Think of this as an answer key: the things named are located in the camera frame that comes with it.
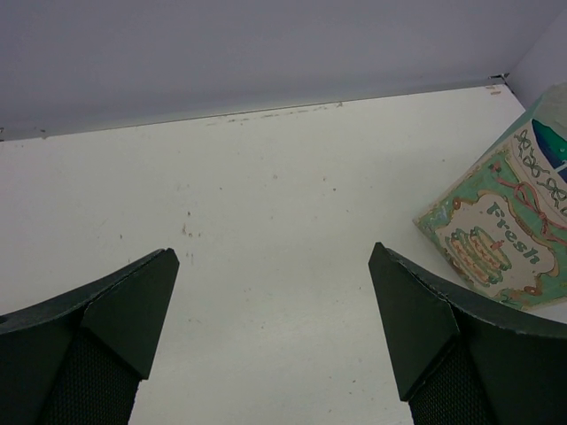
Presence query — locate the green printed paper bag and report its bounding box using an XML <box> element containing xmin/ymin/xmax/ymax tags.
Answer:
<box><xmin>414</xmin><ymin>83</ymin><xmax>566</xmax><ymax>311</ymax></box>

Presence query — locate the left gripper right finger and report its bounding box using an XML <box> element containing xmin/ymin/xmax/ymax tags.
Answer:
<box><xmin>369</xmin><ymin>243</ymin><xmax>566</xmax><ymax>424</ymax></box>

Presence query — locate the green mint snack packet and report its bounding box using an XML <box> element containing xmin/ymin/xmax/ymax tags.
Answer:
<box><xmin>532</xmin><ymin>120</ymin><xmax>567</xmax><ymax>181</ymax></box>

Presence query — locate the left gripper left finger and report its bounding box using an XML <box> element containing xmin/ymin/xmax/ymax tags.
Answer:
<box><xmin>1</xmin><ymin>249</ymin><xmax>179</xmax><ymax>424</ymax></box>

